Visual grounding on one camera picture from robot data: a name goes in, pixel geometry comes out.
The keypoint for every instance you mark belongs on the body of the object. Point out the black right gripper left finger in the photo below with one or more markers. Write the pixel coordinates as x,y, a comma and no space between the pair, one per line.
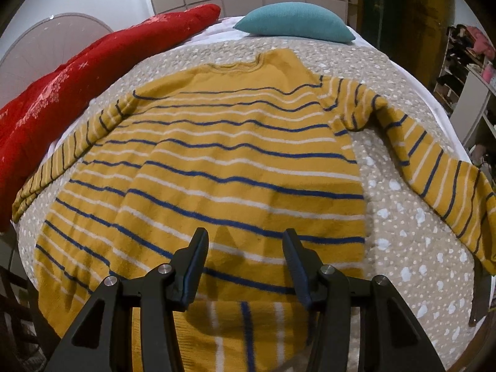
100,337

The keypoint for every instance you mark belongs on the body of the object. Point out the brown wooden door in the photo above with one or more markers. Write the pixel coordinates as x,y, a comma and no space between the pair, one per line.
414,35

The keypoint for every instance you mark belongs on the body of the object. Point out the teal pillow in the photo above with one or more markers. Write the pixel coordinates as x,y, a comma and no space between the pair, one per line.
298,19

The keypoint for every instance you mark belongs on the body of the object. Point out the beige spotted quilt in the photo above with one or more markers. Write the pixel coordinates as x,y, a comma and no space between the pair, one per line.
406,240

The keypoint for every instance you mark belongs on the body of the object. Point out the yellow striped knit sweater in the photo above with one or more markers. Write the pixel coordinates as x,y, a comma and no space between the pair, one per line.
246,151

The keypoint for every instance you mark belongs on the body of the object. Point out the round grey headboard panel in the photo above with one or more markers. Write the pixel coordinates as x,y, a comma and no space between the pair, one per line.
43,47

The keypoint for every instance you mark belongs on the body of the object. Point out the pink clothing pile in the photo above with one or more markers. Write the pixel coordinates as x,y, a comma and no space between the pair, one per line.
481,43

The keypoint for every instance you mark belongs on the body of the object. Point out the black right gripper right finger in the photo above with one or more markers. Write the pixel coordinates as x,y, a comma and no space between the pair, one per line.
391,337

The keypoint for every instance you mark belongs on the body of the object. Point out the red blanket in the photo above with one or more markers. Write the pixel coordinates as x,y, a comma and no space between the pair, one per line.
43,112

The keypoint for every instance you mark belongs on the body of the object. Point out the pink container on shelf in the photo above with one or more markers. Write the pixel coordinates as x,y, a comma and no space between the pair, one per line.
488,73

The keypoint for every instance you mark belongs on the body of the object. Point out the white shelf unit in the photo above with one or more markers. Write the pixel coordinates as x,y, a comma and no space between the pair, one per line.
467,99

